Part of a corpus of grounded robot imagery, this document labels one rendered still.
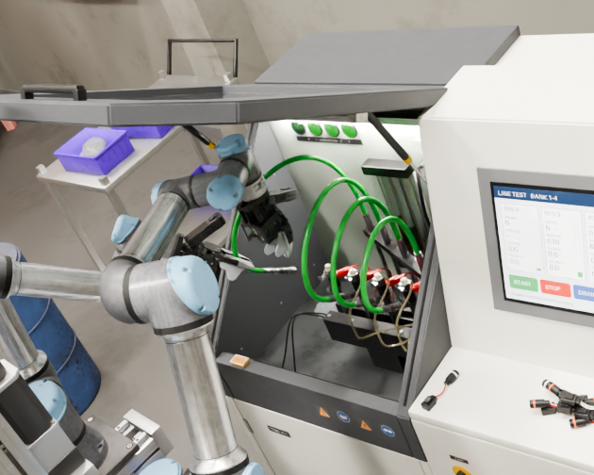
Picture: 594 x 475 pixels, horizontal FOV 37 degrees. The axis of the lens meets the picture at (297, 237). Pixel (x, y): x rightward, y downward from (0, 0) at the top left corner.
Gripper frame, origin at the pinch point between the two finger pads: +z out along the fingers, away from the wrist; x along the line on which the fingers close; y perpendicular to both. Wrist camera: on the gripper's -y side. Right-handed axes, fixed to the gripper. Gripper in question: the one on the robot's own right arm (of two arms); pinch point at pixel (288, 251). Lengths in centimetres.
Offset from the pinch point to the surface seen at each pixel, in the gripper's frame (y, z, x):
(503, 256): -10, 1, 55
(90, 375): -10, 116, -185
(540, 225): -12, -8, 65
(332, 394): 17.5, 30.2, 14.1
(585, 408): 7, 24, 77
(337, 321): -3.2, 27.3, 2.6
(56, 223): -109, 126, -341
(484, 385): 5, 27, 52
